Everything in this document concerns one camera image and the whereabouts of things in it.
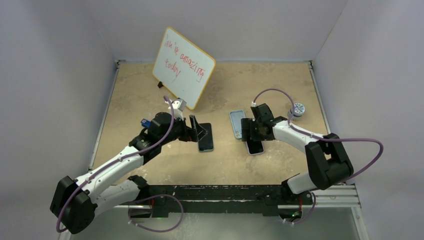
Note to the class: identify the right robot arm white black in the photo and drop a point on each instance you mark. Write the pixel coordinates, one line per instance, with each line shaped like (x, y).
(327, 160)

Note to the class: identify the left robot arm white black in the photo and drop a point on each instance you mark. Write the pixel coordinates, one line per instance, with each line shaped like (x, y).
(77, 201)

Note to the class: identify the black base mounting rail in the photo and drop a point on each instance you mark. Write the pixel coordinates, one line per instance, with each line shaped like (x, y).
(267, 200)

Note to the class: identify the light blue phone case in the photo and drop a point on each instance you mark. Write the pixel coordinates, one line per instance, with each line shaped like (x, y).
(236, 117)

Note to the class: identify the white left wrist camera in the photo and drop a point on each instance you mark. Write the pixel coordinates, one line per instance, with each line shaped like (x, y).
(177, 107)

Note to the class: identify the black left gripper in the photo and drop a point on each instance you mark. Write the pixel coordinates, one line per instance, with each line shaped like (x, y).
(189, 134)

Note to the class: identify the yellow framed whiteboard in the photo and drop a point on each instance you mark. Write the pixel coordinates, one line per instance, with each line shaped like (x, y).
(182, 67)

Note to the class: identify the black smartphone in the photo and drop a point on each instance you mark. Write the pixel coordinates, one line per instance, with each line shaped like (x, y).
(206, 144)

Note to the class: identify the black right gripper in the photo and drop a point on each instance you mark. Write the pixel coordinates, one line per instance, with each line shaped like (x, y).
(248, 124)

